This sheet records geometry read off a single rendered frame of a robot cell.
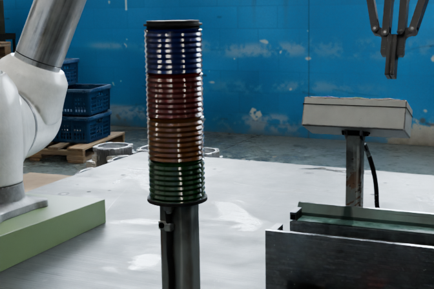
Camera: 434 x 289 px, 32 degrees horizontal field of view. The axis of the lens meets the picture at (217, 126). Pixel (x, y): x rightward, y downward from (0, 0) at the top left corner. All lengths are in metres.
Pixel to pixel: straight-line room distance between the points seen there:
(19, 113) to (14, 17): 7.08
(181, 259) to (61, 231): 0.65
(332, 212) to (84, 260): 0.45
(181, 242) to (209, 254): 0.54
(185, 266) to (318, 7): 6.07
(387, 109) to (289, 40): 5.69
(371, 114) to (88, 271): 0.53
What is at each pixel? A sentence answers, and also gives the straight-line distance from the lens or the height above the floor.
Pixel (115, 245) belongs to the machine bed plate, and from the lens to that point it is 1.41.
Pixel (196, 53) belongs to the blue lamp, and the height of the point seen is 1.19.
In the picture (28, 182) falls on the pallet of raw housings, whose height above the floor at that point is 0.35.
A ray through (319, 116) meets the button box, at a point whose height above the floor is 1.05.
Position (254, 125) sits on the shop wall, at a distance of 7.13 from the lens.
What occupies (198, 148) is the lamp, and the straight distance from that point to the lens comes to 0.78.
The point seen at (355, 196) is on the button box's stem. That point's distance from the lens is 1.29.
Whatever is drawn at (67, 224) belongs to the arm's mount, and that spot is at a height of 0.83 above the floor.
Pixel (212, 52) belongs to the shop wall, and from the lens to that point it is 7.23.
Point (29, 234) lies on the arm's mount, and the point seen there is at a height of 0.84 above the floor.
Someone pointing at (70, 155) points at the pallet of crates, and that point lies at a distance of 6.10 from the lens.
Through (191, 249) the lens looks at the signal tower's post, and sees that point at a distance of 0.81.
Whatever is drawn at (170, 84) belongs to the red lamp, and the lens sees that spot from 0.76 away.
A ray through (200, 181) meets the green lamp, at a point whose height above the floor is 1.05.
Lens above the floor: 1.24
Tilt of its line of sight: 9 degrees down
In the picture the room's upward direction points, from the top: 1 degrees counter-clockwise
